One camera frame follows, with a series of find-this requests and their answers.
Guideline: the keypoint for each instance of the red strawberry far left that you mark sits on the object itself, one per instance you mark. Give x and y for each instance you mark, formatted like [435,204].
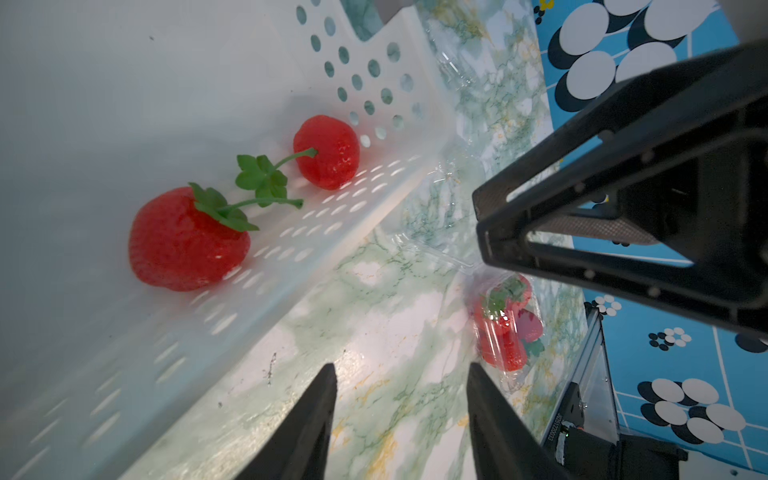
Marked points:
[189,238]

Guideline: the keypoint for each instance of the clear clamshell container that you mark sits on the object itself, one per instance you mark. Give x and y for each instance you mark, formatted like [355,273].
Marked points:
[494,95]
[482,283]

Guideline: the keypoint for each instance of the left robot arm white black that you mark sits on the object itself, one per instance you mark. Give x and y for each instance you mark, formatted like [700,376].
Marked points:
[586,456]

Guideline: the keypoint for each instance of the red strawberry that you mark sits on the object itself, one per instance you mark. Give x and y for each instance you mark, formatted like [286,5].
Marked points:
[326,151]
[189,238]

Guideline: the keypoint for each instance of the right aluminium corner post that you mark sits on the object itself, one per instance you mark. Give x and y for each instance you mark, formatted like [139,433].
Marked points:
[587,398]

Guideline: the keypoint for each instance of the strawberry clamshell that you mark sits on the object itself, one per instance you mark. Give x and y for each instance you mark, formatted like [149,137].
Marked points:
[512,294]
[529,326]

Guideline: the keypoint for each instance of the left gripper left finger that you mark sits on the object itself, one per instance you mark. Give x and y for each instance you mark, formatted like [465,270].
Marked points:
[299,447]

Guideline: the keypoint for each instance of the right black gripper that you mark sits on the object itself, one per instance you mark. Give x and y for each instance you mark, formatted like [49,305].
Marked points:
[656,192]

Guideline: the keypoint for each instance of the white perforated plastic basket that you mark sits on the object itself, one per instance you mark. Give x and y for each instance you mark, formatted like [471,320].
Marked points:
[175,176]

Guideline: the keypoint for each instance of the red strawberry bottom right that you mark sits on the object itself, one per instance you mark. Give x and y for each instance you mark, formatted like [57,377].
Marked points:
[326,151]

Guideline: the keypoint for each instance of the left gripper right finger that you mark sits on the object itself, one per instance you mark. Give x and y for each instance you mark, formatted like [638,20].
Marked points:
[502,446]

